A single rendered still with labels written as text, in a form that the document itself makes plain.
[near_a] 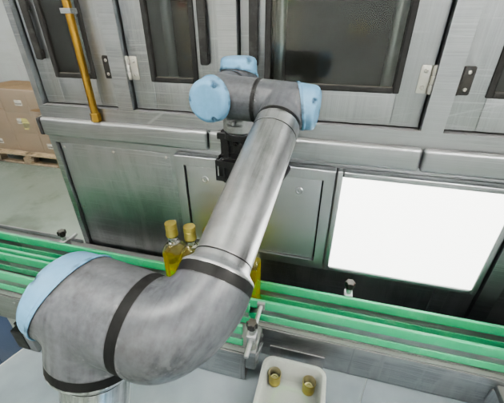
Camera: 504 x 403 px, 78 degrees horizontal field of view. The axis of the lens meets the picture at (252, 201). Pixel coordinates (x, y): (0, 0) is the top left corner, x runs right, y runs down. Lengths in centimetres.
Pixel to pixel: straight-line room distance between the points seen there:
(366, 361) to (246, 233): 72
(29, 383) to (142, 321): 90
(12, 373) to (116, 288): 92
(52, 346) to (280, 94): 44
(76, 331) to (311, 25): 73
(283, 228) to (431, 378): 57
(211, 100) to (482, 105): 61
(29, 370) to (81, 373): 83
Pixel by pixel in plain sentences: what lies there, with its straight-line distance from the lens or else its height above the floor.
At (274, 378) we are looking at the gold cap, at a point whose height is 79.
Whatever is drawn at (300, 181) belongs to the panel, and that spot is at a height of 127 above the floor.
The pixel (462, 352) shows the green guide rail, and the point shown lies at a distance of 103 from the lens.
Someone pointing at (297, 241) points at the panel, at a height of 107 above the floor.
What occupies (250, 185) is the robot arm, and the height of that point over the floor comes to 147.
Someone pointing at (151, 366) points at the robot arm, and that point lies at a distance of 36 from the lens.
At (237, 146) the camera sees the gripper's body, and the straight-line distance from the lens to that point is 71.
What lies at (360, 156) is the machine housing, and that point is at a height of 136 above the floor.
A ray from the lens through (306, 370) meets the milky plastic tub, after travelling 98.
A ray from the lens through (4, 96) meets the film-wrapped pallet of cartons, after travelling 498.
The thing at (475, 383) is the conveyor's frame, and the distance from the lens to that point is 110.
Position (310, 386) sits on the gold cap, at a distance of 101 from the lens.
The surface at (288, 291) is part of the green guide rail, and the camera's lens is 99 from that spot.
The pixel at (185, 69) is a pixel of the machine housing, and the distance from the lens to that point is 92.
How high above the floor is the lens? 166
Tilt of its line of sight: 31 degrees down
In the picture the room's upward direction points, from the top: straight up
